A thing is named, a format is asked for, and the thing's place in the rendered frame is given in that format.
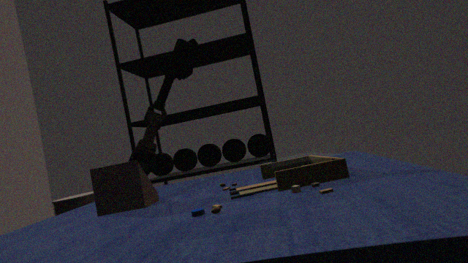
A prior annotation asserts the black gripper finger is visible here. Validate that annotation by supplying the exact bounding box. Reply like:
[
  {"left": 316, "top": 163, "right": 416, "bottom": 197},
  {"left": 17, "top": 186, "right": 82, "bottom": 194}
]
[
  {"left": 159, "top": 54, "right": 175, "bottom": 72},
  {"left": 186, "top": 40, "right": 199, "bottom": 55}
]

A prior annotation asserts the tan striped strip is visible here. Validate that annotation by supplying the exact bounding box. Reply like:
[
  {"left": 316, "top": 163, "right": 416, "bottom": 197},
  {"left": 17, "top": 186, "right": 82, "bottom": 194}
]
[{"left": 236, "top": 180, "right": 276, "bottom": 190}]

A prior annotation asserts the tan polka-dotted strip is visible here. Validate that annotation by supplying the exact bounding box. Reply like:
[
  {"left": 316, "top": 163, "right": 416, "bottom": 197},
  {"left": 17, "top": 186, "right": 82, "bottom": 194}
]
[{"left": 239, "top": 184, "right": 278, "bottom": 194}]

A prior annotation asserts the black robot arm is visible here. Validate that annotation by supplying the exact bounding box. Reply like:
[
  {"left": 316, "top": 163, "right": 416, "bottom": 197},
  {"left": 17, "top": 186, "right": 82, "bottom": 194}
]
[{"left": 129, "top": 39, "right": 193, "bottom": 176}]

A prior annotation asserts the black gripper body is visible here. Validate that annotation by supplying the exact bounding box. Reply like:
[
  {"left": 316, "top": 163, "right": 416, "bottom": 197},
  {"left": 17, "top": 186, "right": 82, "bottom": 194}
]
[{"left": 156, "top": 39, "right": 202, "bottom": 75}]

